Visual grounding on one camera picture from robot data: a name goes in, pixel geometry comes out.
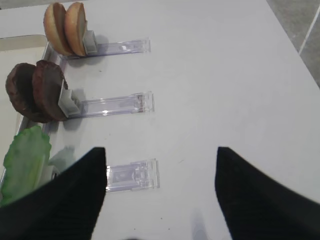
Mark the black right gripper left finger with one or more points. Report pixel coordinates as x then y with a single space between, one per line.
66 208

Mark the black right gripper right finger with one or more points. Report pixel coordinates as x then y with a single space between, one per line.
256 207

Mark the upright green lettuce leaf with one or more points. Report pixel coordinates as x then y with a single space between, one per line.
24 162

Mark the clear pusher track lettuce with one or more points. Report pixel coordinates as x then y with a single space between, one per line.
130 175

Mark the clear pusher track patties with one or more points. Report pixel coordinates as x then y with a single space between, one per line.
73 108

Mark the dark brown meat patty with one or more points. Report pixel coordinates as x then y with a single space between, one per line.
47 81

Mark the thin brown meat patty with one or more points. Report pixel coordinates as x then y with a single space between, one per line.
19 87

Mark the clear pusher track right buns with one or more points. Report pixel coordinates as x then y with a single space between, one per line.
94 49

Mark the golden bun half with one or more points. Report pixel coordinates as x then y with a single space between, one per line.
75 27

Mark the sesame bun top half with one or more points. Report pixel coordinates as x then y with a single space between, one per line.
54 28

